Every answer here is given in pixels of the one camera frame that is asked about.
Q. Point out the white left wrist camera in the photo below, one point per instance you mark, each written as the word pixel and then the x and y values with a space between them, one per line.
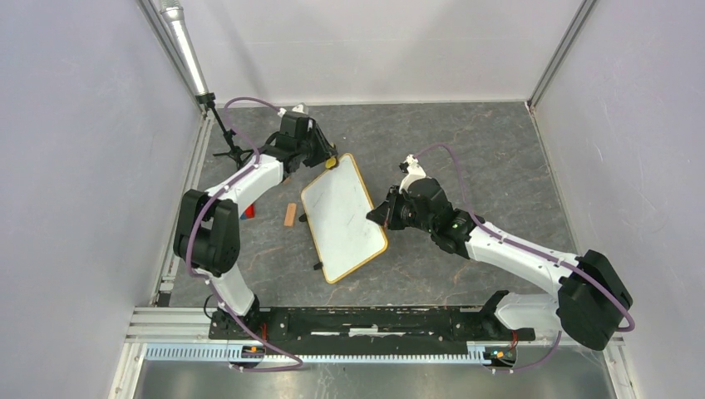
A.
pixel 300 108

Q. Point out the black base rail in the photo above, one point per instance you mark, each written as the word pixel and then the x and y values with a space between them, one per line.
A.
pixel 435 330

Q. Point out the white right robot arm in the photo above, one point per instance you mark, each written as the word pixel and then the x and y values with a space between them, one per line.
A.
pixel 582 294

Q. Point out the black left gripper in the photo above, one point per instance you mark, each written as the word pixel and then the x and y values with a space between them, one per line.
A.
pixel 326 150

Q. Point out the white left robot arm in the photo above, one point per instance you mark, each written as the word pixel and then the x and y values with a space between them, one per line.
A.
pixel 207 235

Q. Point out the silver microphone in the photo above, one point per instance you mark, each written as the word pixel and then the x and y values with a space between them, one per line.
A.
pixel 174 16

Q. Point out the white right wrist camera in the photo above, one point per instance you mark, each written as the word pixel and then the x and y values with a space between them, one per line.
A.
pixel 413 172

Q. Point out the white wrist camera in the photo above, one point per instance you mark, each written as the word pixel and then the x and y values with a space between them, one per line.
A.
pixel 300 108
pixel 413 172

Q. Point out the black microphone tripod stand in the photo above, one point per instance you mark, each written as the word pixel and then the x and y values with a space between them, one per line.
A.
pixel 237 154

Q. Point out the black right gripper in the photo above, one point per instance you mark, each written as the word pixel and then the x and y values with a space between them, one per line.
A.
pixel 386 211

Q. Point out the blue and red block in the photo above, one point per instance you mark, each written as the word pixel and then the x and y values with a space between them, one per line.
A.
pixel 248 213

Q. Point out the orange wooden block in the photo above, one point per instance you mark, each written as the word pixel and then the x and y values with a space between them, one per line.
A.
pixel 290 215

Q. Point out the yellow framed whiteboard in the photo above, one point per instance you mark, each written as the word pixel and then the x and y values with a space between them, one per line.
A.
pixel 336 204

